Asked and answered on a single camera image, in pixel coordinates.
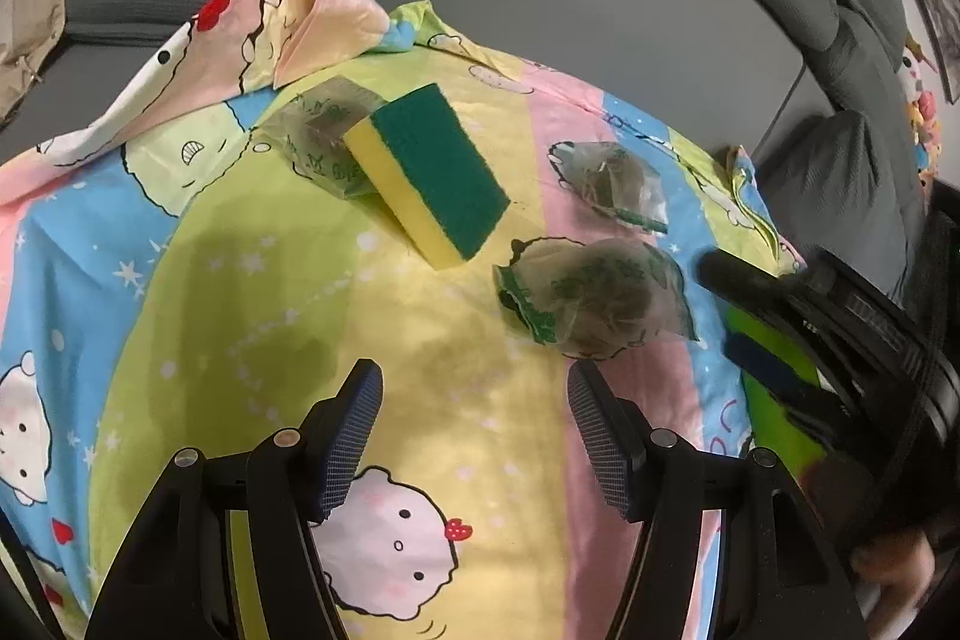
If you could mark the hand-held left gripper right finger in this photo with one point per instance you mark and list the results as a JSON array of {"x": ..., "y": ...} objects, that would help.
[{"x": 600, "y": 445}]

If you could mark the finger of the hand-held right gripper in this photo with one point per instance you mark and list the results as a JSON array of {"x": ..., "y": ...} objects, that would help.
[
  {"x": 757, "y": 359},
  {"x": 750, "y": 278}
]

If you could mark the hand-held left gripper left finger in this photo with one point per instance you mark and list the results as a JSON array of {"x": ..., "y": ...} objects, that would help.
[{"x": 349, "y": 437}]

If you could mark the green translucent box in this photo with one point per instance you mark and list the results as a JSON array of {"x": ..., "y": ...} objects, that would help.
[{"x": 772, "y": 430}]

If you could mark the clear tea bag packet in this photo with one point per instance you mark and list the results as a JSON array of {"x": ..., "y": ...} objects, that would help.
[
  {"x": 607, "y": 175},
  {"x": 315, "y": 138},
  {"x": 600, "y": 302}
]

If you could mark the yellow and green sponge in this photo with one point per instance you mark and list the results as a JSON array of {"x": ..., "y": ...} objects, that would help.
[{"x": 435, "y": 160}]

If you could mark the person's right hand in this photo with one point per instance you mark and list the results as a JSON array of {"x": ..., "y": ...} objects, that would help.
[{"x": 896, "y": 569}]

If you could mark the grey cushion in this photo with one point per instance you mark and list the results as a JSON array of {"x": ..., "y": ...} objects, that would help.
[{"x": 832, "y": 197}]

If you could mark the pastel cartoon printed blanket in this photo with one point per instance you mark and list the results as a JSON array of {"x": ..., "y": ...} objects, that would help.
[{"x": 225, "y": 272}]

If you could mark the colourful plush toy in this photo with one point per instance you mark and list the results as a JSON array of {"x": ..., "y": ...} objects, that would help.
[{"x": 922, "y": 100}]

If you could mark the beige pillow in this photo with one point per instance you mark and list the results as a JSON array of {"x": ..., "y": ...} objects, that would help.
[{"x": 34, "y": 10}]

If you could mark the framed wall picture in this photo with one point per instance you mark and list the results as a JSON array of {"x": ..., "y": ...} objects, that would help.
[{"x": 941, "y": 25}]

